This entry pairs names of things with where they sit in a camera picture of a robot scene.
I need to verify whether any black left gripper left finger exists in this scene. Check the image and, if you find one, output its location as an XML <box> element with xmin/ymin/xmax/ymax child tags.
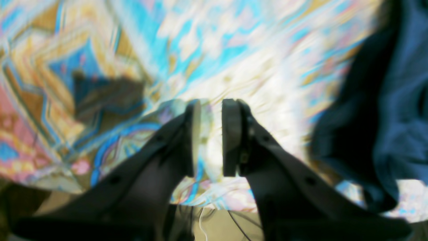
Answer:
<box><xmin>12</xmin><ymin>99</ymin><xmax>201</xmax><ymax>241</ymax></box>

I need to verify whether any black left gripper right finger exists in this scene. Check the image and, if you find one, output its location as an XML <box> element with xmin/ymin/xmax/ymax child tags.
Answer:
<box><xmin>222</xmin><ymin>99</ymin><xmax>412</xmax><ymax>241</ymax></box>

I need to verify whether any dark blue t-shirt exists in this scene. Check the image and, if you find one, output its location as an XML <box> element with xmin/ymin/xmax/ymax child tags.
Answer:
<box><xmin>310</xmin><ymin>0</ymin><xmax>427</xmax><ymax>213</ymax></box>

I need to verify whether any patterned tablecloth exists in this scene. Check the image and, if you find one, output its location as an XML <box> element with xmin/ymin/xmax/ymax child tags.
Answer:
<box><xmin>1</xmin><ymin>0</ymin><xmax>427</xmax><ymax>212</ymax></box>

